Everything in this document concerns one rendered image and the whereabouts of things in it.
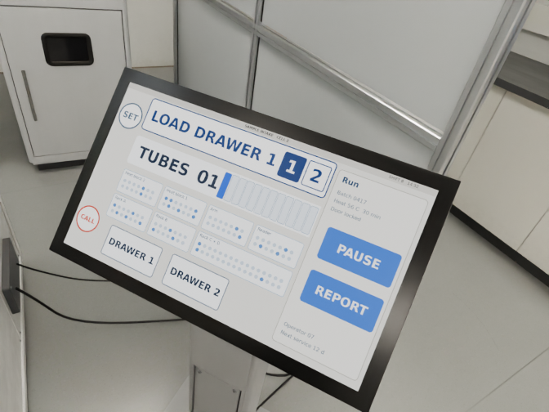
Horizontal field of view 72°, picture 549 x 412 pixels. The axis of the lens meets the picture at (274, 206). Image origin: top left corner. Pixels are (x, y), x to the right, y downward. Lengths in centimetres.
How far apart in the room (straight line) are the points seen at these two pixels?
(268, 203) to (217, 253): 10
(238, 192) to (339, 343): 24
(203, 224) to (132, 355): 117
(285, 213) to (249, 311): 14
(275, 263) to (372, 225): 14
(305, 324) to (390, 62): 83
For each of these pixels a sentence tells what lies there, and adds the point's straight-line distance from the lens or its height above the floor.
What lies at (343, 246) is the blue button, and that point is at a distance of 50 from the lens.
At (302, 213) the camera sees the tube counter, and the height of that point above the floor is 111.
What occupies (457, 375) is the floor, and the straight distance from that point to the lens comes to 192.
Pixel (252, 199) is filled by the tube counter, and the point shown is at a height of 111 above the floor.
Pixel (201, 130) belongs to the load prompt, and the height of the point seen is 116.
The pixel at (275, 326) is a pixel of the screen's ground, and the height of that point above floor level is 100.
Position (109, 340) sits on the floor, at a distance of 172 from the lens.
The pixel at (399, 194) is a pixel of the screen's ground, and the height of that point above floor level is 117.
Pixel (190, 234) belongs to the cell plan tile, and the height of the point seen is 105.
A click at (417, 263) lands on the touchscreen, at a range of 51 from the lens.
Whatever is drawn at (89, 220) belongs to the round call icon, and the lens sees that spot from 64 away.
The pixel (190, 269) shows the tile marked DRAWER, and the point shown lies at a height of 101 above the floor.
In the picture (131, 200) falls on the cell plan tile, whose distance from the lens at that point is 61.
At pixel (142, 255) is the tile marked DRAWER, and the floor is 100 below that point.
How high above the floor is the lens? 143
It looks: 38 degrees down
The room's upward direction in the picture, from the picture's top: 11 degrees clockwise
